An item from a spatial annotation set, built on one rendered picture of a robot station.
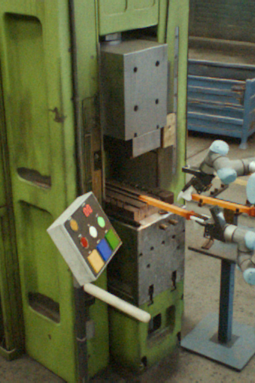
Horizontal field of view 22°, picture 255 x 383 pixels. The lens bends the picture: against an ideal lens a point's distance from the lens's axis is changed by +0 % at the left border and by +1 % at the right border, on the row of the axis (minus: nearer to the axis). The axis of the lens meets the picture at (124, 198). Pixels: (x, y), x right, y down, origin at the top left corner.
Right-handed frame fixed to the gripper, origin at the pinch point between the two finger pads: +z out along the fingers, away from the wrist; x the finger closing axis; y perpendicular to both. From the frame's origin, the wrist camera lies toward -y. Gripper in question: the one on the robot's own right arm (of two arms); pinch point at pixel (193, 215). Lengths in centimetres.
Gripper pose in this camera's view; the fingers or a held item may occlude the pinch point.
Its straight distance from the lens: 314.0
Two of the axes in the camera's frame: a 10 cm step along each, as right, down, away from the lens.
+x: 6.9, -3.2, 6.5
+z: -7.2, -2.7, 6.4
